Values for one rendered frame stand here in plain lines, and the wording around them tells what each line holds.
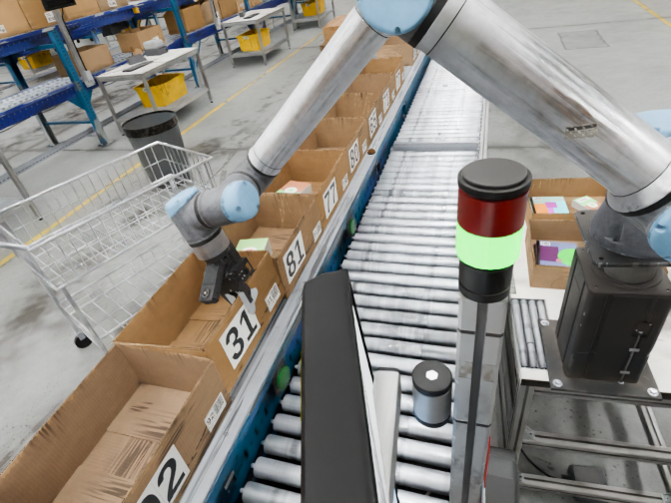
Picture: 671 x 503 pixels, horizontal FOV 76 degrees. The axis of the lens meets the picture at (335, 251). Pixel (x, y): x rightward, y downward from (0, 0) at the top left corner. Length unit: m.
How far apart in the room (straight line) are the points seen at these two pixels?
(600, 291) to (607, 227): 0.16
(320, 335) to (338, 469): 0.11
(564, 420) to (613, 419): 0.20
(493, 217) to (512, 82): 0.43
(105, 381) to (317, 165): 1.26
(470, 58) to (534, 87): 0.10
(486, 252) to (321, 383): 0.16
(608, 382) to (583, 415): 0.88
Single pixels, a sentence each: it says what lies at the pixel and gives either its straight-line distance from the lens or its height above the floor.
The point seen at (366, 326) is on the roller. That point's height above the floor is 0.75.
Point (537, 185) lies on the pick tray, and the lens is 2.10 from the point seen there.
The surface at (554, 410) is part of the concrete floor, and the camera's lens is 2.25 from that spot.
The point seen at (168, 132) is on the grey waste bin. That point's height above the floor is 0.54.
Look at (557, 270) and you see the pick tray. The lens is 1.60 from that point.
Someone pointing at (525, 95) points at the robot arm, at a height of 1.58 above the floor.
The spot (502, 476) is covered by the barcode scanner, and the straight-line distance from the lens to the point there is 0.82.
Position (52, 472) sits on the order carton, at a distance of 1.25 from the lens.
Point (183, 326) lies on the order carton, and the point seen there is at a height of 0.89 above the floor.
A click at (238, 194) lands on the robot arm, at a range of 0.98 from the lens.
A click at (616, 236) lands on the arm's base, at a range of 1.12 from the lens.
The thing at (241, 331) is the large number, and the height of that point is 1.00.
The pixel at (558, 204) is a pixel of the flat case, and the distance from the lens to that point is 2.04.
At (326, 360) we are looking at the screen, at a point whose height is 1.55.
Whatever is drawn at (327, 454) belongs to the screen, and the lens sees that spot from 0.31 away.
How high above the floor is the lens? 1.81
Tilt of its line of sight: 36 degrees down
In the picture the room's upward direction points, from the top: 10 degrees counter-clockwise
